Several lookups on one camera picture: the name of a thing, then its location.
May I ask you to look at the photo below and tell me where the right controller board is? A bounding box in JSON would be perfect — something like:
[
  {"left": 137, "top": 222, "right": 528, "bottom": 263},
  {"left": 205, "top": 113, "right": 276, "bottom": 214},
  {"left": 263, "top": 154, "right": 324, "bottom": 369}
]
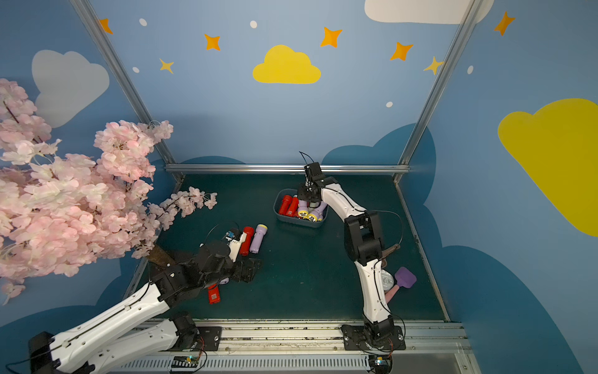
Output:
[{"left": 368, "top": 355, "right": 393, "bottom": 374}]

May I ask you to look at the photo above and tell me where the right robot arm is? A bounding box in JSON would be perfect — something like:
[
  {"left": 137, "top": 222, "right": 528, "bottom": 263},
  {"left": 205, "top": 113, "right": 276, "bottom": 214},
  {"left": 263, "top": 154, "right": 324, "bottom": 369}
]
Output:
[{"left": 299, "top": 162, "right": 394, "bottom": 333}]

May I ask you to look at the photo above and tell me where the left controller board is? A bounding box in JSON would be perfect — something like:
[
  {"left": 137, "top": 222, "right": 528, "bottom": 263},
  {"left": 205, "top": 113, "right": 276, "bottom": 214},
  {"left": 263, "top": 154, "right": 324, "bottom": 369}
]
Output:
[{"left": 169, "top": 355, "right": 200, "bottom": 373}]

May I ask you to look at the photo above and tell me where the red white-headed flashlight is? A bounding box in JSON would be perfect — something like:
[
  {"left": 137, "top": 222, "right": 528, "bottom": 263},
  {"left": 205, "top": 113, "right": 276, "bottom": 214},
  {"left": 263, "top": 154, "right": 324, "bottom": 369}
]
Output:
[
  {"left": 285, "top": 196, "right": 299, "bottom": 218},
  {"left": 208, "top": 284, "right": 221, "bottom": 305}
]

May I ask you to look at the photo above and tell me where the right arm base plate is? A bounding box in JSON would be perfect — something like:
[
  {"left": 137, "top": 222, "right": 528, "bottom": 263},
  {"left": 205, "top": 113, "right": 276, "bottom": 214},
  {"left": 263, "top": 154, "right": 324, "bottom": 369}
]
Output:
[{"left": 340, "top": 324, "right": 406, "bottom": 353}]

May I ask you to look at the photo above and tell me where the purple pink-handled spatula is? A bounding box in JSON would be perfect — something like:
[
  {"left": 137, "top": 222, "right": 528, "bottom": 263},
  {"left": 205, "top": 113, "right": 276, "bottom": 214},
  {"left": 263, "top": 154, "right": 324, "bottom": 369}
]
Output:
[{"left": 385, "top": 266, "right": 417, "bottom": 303}]

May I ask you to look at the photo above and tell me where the blue plastic storage box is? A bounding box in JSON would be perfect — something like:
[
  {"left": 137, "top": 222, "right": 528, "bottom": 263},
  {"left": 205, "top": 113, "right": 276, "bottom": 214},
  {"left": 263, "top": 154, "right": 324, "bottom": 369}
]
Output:
[{"left": 273, "top": 189, "right": 328, "bottom": 228}]

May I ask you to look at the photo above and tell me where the pink cherry blossom tree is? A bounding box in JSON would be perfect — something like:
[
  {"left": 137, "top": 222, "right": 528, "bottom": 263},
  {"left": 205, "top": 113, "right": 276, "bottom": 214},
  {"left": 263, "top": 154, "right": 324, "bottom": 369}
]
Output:
[{"left": 1, "top": 79, "right": 216, "bottom": 303}]

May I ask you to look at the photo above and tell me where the controller board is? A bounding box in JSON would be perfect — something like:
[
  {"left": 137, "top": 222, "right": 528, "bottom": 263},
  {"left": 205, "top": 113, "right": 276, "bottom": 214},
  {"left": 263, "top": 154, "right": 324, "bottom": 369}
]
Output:
[
  {"left": 169, "top": 355, "right": 200, "bottom": 373},
  {"left": 368, "top": 355, "right": 393, "bottom": 374}
]

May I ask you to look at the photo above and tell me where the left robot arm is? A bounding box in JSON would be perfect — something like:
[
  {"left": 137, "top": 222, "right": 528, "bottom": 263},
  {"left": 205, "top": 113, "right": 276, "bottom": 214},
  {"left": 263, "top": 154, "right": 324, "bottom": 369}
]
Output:
[{"left": 28, "top": 229, "right": 259, "bottom": 373}]

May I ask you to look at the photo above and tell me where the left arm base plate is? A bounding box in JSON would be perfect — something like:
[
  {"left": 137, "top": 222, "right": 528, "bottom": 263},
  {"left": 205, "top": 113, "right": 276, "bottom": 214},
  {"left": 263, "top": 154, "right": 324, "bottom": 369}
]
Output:
[{"left": 167, "top": 326, "right": 223, "bottom": 352}]

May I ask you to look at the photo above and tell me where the red flashlight cluster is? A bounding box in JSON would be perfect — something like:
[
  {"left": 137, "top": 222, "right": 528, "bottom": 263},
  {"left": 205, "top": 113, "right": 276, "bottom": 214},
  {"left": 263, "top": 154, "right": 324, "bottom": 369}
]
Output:
[{"left": 278, "top": 195, "right": 293, "bottom": 216}]

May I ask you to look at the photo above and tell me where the aluminium rail base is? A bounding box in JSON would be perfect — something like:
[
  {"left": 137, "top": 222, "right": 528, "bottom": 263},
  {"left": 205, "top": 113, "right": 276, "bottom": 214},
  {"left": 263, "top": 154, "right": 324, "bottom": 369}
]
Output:
[{"left": 106, "top": 319, "right": 481, "bottom": 373}]

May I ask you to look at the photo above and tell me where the silver tin can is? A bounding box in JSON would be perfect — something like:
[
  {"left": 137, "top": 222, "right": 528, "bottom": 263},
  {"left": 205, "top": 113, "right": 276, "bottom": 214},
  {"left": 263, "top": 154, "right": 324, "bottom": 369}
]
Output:
[{"left": 381, "top": 270, "right": 395, "bottom": 293}]

